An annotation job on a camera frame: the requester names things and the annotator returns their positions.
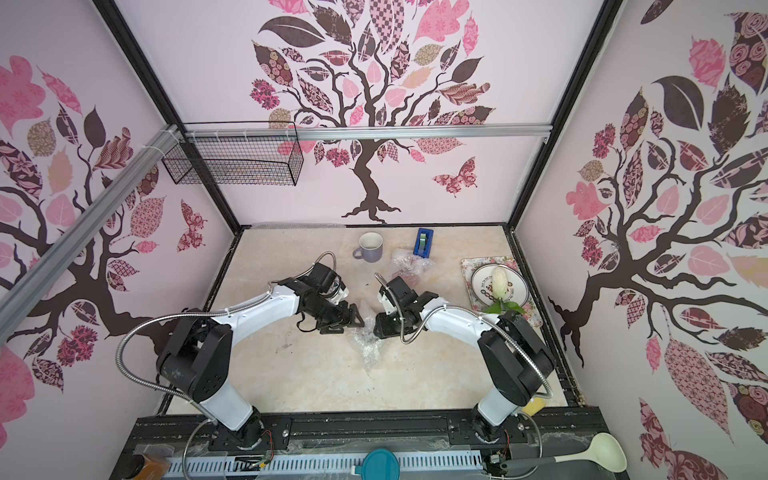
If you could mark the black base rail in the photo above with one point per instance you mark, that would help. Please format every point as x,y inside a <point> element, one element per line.
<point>551,432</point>

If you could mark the flexible metal conduit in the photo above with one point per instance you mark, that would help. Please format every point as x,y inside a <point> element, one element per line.
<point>522,348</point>
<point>119,357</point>

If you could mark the black wire basket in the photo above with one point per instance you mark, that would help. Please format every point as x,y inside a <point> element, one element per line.
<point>262,153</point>

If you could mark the rear aluminium frame bar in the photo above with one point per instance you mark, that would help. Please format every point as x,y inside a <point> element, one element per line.
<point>374,133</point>

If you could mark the lavender mug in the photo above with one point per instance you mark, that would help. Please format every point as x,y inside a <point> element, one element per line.
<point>370,247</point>

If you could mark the left flexible metal conduit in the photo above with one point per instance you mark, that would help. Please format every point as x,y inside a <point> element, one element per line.
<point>119,357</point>

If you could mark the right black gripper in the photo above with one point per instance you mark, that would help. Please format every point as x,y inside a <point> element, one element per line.
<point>390,321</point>

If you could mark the blue tape dispenser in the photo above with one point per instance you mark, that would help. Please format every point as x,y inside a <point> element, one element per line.
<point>423,242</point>

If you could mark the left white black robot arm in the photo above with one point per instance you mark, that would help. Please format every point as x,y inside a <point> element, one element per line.
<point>196,360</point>

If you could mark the yellow green sponge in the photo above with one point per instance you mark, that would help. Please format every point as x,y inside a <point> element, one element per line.
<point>534,406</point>

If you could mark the right flexible metal conduit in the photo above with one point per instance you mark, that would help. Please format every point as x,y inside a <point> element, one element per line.
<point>522,348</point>

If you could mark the brown jar black lid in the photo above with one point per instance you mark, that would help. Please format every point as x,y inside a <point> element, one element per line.
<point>145,467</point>

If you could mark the red mug black handle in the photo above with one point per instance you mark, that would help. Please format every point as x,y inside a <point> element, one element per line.
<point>412,273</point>

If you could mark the clear bubble wrap sheet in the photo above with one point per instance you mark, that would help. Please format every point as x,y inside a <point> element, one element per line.
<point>368,345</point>
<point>400,257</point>

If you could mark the white artificial rose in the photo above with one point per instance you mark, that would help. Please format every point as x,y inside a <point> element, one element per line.
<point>500,289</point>

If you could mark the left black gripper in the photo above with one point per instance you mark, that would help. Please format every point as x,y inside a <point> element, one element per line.
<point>343,320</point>

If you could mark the white slotted cable duct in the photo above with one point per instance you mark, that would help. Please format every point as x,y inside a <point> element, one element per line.
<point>454,464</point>

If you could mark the teal round lid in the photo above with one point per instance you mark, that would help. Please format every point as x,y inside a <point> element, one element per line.
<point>380,464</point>

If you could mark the floral square placemat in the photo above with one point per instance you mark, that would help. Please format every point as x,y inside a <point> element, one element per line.
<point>469,265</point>

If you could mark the aluminium frame bar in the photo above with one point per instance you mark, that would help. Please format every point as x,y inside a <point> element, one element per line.
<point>24,296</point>
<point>374,133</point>

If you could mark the cream plastic ladle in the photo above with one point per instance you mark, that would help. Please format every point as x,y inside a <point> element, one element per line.
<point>604,450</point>

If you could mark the left aluminium frame bar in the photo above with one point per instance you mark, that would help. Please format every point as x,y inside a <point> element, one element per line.
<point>24,296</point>

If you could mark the round white plate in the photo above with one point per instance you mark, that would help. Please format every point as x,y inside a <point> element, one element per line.
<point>480,285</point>

